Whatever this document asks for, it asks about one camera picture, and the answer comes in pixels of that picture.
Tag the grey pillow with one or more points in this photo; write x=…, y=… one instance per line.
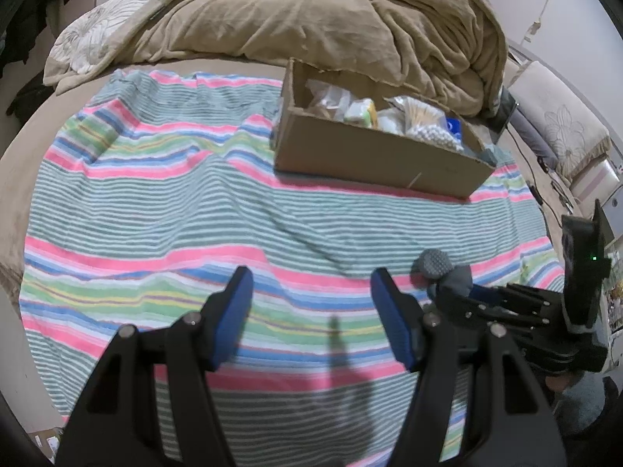
x=533, y=138

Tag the cotton swab pack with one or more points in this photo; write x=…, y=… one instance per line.
x=423, y=124

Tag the beige floral pillow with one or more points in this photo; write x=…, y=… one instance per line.
x=564, y=116

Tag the brown cardboard box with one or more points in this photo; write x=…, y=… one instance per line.
x=384, y=165

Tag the striped colourful blanket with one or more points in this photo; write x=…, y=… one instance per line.
x=170, y=224

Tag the grey sock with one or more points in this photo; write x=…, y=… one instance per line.
x=488, y=154
x=440, y=265

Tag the white bed headboard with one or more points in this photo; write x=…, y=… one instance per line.
x=591, y=180

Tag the bed with beige sheet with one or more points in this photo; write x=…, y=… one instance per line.
x=19, y=165

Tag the dark bag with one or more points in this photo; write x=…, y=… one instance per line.
x=29, y=95

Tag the green cartoon tissue pack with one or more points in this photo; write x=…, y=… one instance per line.
x=361, y=113

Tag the black charger plug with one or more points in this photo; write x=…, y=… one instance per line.
x=536, y=194

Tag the white plastic bag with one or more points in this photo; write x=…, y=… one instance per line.
x=391, y=120

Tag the dark hanging clothes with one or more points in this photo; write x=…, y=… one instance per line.
x=39, y=0

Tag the person's right forearm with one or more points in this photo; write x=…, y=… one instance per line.
x=591, y=423

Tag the clear plastic packet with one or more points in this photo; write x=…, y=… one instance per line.
x=327, y=99

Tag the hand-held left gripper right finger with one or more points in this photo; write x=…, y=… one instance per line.
x=394, y=321

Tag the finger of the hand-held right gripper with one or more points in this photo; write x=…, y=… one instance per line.
x=467, y=312
x=516, y=294

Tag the white floral quilt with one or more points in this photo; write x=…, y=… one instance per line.
x=92, y=34

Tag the black tablet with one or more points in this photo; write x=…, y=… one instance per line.
x=504, y=107

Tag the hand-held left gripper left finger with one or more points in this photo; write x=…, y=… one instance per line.
x=233, y=316

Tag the blue packet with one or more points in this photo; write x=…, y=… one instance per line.
x=455, y=128

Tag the beige fleece blanket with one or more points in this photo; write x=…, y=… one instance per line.
x=301, y=14

